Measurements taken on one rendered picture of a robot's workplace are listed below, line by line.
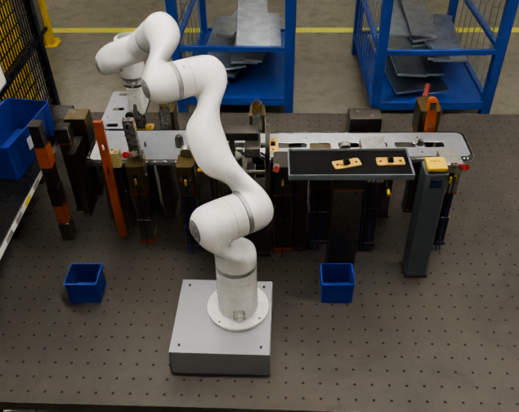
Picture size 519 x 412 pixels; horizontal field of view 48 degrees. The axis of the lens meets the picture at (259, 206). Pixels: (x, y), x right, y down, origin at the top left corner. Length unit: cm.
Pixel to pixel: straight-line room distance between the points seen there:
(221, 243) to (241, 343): 35
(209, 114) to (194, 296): 62
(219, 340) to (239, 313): 10
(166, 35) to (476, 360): 130
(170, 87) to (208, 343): 74
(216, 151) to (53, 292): 88
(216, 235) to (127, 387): 57
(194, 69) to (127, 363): 90
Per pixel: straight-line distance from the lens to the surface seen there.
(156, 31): 163
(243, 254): 162
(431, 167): 182
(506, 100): 474
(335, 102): 443
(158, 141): 220
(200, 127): 154
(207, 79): 157
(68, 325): 202
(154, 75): 154
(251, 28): 430
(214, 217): 151
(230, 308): 176
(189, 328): 180
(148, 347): 190
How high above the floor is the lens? 219
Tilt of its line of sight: 40 degrees down
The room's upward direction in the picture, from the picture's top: 1 degrees counter-clockwise
